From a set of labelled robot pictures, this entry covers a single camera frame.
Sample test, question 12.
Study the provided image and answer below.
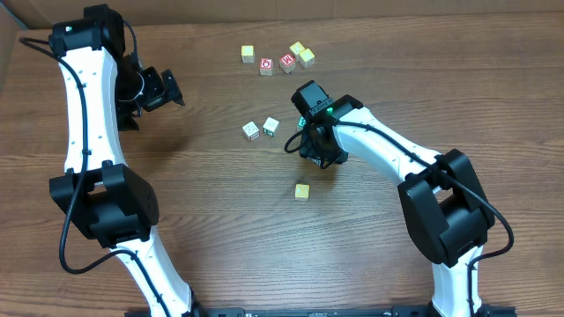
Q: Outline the green wooden block letter B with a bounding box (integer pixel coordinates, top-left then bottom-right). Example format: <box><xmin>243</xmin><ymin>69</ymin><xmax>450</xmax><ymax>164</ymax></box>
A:
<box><xmin>296</xmin><ymin>117</ymin><xmax>306</xmax><ymax>132</ymax></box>

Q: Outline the yellow wooden block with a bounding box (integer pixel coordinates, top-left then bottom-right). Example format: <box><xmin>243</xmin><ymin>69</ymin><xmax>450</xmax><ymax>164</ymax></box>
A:
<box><xmin>241</xmin><ymin>45</ymin><xmax>255</xmax><ymax>63</ymax></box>
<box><xmin>299</xmin><ymin>48</ymin><xmax>315</xmax><ymax>68</ymax></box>
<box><xmin>294</xmin><ymin>184</ymin><xmax>310</xmax><ymax>201</ymax></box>
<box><xmin>289</xmin><ymin>41</ymin><xmax>305</xmax><ymax>61</ymax></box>

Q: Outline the red wooden block letter E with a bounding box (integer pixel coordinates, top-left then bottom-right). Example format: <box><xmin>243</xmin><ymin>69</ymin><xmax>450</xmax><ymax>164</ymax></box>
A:
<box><xmin>279</xmin><ymin>53</ymin><xmax>296</xmax><ymax>74</ymax></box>

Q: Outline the red wooden block letter O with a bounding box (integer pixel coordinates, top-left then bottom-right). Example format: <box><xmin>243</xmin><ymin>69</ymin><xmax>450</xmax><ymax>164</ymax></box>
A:
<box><xmin>259</xmin><ymin>58</ymin><xmax>273</xmax><ymax>76</ymax></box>

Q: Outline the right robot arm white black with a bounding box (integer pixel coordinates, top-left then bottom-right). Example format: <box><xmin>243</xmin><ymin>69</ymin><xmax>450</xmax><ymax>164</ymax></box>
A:
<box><xmin>291</xmin><ymin>81</ymin><xmax>494</xmax><ymax>316</ymax></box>

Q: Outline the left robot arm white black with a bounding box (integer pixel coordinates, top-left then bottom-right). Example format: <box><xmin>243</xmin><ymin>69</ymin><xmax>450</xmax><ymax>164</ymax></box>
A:
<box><xmin>48</xmin><ymin>4</ymin><xmax>204</xmax><ymax>316</ymax></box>

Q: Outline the white wooden block green side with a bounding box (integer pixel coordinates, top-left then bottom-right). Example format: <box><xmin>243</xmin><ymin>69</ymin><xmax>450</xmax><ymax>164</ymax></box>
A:
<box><xmin>263</xmin><ymin>117</ymin><xmax>279</xmax><ymax>136</ymax></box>

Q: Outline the white wooden block red drawing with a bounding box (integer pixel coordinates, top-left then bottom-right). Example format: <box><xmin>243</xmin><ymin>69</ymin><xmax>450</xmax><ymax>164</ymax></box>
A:
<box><xmin>241</xmin><ymin>122</ymin><xmax>260</xmax><ymax>141</ymax></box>

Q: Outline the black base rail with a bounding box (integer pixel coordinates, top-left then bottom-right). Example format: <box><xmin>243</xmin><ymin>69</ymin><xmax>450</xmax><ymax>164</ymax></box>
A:
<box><xmin>124</xmin><ymin>304</ymin><xmax>517</xmax><ymax>317</ymax></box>

